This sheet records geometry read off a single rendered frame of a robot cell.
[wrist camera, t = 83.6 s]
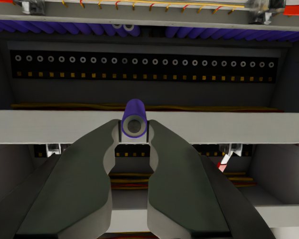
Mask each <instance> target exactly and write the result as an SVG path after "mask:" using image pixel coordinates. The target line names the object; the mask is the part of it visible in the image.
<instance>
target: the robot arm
mask: <svg viewBox="0 0 299 239"><path fill-rule="evenodd" d="M121 121H122V120H120V119H113V120H110V121H108V122H107V123H105V124H103V125H101V126H100V127H98V128H96V129H94V130H93V131H91V132H89V133H87V134H85V135H84V136H82V137H81V138H79V139H78V140H77V141H75V142H74V143H73V144H71V145H70V146H69V147H68V148H67V149H66V150H64V151H63V152H62V153H61V154H53V155H52V156H51V157H50V158H49V159H48V160H47V161H45V162H44V163H43V164H42V165H41V166H40V167H38V168H37V169H36V170H35V171H34V172H33V173H31V174H30V175H29V176H28V177H27V178H26V179H25V180H23V181H22V182H21V183H20V184H19V185H18V186H16V187H15V188H14V189H13V190H12V191H11V192H10V193H8V194H7V195H6V196H5V197H4V198H3V199H2V200H0V239H96V238H98V237H99V236H101V235H102V234H104V233H105V232H106V231H107V230H108V229H109V227H110V224H111V215H112V192H111V181H110V177H109V176H108V174H109V172H110V171H111V169H112V168H113V167H114V166H115V152H114V149H115V148H116V146H117V145H118V144H119V143H121V139H122V130H121ZM146 143H149V145H150V162H149V164H150V166H151V168H152V169H153V171H154V173H153V174H152V175H151V177H150V178H149V185H148V205H147V226H148V229H149V230H150V231H151V232H152V233H153V234H154V235H156V236H157V237H159V238H160V239H276V238H275V236H274V235H273V233H272V231H271V230H270V228H269V226H268V225H267V223H266V222H265V220H264V219H263V218H262V216H261V215H260V214H259V212H258V211H257V210H256V208H255V207H254V206H253V205H252V204H251V202H250V201H249V200H248V199H247V198H246V197H245V196H244V195H243V194H242V193H241V191H240V190H239V189H238V188H237V187H236V186H235V185H234V184H233V183H232V182H231V181H230V180H229V179H228V178H227V177H226V176H225V175H224V173H223V172H222V171H221V170H220V169H219V168H218V167H217V166H216V165H215V164H214V163H213V162H212V161H211V160H210V159H209V158H208V156H207V155H200V154H199V153H198V152H197V151H196V149H195V148H194V147H193V146H192V145H191V144H189V143H188V142H187V141H186V140H184V139H183V138H182V137H181V136H179V135H178V134H176V133H175V132H173V131H172V130H170V129H168V128H167V127H165V126H164V125H162V124H161V123H159V122H157V121H156V120H153V119H151V120H148V121H147V138H146Z"/></svg>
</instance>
